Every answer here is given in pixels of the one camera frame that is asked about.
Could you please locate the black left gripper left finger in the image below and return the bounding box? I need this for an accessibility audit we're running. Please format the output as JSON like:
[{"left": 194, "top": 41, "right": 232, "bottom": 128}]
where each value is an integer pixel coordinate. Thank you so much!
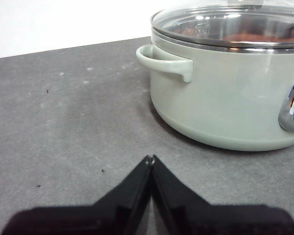
[{"left": 1, "top": 155, "right": 153, "bottom": 235}]

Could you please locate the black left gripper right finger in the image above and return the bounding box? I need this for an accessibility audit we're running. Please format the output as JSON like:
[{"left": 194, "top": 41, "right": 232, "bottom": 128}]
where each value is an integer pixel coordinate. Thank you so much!
[{"left": 152, "top": 154, "right": 294, "bottom": 235}]

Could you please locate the glass lid with green knob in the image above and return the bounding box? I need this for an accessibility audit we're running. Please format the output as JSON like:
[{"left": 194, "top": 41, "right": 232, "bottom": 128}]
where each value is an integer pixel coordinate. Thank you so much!
[{"left": 150, "top": 0, "right": 294, "bottom": 53}]

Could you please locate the pale green electric cooking pot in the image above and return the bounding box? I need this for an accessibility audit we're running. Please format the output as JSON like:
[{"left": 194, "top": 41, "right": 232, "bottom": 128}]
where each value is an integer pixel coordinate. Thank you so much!
[{"left": 136, "top": 28, "right": 294, "bottom": 152}]

